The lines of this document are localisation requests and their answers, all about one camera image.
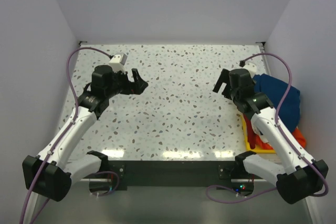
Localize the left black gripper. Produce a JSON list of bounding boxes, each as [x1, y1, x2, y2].
[[105, 68, 148, 99]]

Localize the blue t shirt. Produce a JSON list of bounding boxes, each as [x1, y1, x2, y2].
[[253, 74, 300, 133]]

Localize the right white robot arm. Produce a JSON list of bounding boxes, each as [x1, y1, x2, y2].
[[213, 68, 329, 204]]

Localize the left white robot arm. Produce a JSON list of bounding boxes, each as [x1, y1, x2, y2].
[[22, 65, 149, 201]]

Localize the red t shirt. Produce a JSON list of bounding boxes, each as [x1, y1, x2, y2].
[[243, 115, 259, 150]]

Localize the yellow plastic bin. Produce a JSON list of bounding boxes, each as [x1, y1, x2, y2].
[[240, 114, 276, 154]]

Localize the orange t shirt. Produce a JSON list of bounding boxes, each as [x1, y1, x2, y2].
[[255, 127, 307, 150]]

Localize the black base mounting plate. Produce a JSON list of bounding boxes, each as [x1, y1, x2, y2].
[[78, 159, 265, 196]]

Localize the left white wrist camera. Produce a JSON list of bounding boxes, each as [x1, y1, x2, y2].
[[108, 53, 128, 74]]

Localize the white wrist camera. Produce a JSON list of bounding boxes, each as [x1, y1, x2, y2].
[[239, 60, 257, 78], [108, 53, 128, 74]]

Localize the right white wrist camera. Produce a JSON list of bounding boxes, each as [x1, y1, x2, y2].
[[239, 60, 257, 78]]

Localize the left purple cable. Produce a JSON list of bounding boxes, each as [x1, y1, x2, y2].
[[18, 47, 113, 224]]

